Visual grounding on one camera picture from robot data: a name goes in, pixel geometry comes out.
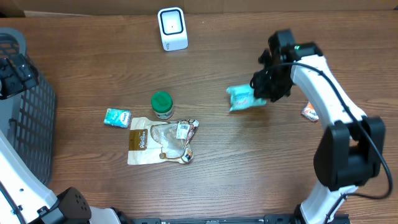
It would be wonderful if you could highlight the teal wet wipes pack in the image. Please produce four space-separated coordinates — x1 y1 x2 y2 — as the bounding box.
226 84 267 111

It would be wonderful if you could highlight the orange tissue pack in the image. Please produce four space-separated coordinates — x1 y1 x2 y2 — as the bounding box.
301 102 319 122

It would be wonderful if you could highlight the teal tissue pack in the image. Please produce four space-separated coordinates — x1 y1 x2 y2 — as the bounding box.
103 108 132 128

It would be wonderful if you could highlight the green lid jar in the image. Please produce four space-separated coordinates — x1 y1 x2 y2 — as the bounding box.
151 91 174 119

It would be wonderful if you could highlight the beige snack pouch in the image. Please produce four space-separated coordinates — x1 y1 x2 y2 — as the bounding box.
127 117 199 166

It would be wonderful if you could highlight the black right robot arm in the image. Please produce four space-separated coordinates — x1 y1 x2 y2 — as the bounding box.
250 29 394 223

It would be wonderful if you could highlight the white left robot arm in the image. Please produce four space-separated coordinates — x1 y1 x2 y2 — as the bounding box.
1 54 121 223

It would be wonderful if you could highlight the white barcode scanner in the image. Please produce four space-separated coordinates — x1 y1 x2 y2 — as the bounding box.
157 7 188 52

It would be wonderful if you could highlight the dark grey mesh basket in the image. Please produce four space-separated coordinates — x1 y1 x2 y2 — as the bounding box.
1 27 57 185

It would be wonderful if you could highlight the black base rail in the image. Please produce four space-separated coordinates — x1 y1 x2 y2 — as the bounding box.
131 214 294 224

